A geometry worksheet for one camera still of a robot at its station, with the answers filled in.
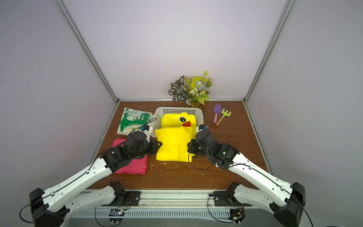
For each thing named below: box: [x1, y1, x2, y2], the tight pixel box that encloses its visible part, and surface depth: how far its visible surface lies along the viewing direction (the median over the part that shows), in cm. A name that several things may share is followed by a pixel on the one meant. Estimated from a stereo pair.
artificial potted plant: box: [168, 69, 213, 108], surface depth 97 cm
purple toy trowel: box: [213, 103, 223, 124], surface depth 115 cm
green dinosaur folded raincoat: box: [116, 107, 155, 136], surface depth 103 cm
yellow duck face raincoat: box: [161, 112, 197, 137], surface depth 105 cm
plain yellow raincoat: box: [155, 126, 196, 163], surface depth 76 cm
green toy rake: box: [215, 108, 232, 127], surface depth 112 cm
